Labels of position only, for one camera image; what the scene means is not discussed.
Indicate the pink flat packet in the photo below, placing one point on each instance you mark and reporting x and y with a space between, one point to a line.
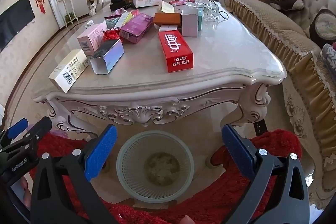
179 2

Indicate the magenta box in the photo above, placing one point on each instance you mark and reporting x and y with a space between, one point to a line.
136 28

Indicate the cream box with barcode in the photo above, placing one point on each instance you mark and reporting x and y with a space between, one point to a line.
68 70

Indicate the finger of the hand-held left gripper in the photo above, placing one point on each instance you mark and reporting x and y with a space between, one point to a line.
17 129
39 128

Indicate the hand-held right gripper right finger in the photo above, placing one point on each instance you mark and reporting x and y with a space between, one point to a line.
237 154

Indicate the grey patterned cloth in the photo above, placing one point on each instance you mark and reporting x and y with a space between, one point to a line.
329 54

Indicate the black flat box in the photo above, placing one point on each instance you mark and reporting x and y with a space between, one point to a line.
118 6

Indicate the grey white open box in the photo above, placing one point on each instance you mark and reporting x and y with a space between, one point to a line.
189 23

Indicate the red shaggy rug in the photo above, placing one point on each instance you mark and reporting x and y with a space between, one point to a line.
275 141

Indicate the person's left hand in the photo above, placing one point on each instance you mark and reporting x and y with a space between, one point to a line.
25 190

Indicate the cluster of clear glass cups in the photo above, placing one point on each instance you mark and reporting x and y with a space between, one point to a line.
203 10

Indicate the red foil wrapper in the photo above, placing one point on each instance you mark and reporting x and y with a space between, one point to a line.
110 35

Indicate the teal box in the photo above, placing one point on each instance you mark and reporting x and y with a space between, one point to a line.
200 19

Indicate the pale green mesh wastebasket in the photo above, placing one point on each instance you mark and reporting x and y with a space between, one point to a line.
126 169

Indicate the dark green box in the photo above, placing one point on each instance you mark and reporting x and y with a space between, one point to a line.
112 21

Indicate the orange box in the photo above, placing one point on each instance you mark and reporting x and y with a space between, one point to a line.
167 19

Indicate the small white box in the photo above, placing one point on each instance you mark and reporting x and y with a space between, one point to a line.
168 28

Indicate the pale pink box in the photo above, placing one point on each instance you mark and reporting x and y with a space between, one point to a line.
90 39

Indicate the sofa with beige fringed cover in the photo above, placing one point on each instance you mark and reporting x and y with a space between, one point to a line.
262 19

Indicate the red toothpaste box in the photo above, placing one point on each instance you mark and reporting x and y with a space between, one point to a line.
176 53

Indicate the yellow green slim box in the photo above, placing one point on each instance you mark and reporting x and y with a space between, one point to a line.
126 18

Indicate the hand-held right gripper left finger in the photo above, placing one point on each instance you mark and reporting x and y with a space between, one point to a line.
101 154

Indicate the cream envelope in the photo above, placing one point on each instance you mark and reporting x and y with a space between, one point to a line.
168 7

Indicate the ornate white coffee table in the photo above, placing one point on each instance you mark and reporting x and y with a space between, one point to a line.
139 111

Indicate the black wall television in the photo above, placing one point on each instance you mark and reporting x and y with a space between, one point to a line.
15 22

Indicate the silver holographic open box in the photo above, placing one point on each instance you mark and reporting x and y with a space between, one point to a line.
109 56

